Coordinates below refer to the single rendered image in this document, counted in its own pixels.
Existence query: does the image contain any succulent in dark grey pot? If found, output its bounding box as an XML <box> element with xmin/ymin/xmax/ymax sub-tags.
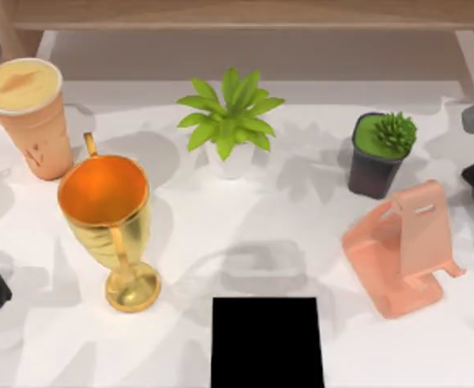
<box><xmin>347</xmin><ymin>111</ymin><xmax>418</xmax><ymax>200</ymax></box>

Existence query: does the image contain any flat black rectangular slab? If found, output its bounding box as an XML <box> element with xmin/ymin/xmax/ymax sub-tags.
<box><xmin>210</xmin><ymin>297</ymin><xmax>326</xmax><ymax>388</ymax></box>

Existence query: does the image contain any gold trophy cup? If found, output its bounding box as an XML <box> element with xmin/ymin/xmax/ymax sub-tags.
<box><xmin>57</xmin><ymin>132</ymin><xmax>162</xmax><ymax>313</ymax></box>

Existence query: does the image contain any orange cup with cream top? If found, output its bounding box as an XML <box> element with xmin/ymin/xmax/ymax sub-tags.
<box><xmin>0</xmin><ymin>59</ymin><xmax>74</xmax><ymax>182</ymax></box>

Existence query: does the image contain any wooden open shelf unit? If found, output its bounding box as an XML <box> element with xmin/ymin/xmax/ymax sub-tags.
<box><xmin>0</xmin><ymin>0</ymin><xmax>474</xmax><ymax>124</ymax></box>

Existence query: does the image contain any leafy plant in white pot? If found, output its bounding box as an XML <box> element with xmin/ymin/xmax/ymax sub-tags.
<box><xmin>175</xmin><ymin>66</ymin><xmax>286</xmax><ymax>179</ymax></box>

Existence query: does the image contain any salmon pink phone stand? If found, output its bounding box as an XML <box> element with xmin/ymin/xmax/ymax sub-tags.
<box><xmin>341</xmin><ymin>179</ymin><xmax>468</xmax><ymax>320</ymax></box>

